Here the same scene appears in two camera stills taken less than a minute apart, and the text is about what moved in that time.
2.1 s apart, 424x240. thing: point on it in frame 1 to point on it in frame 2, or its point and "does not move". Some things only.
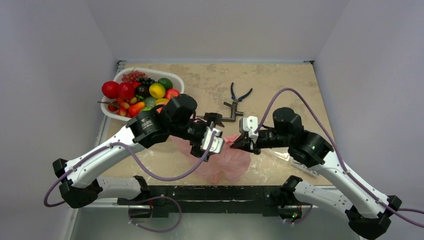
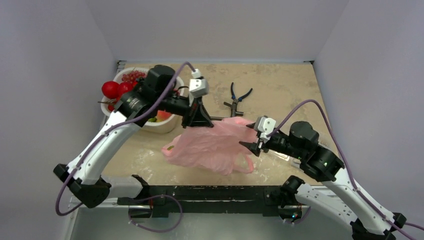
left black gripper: [214, 118] to [196, 115]
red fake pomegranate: [126, 90] does not move
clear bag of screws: [299, 166] does not move
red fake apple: [110, 89] does not move
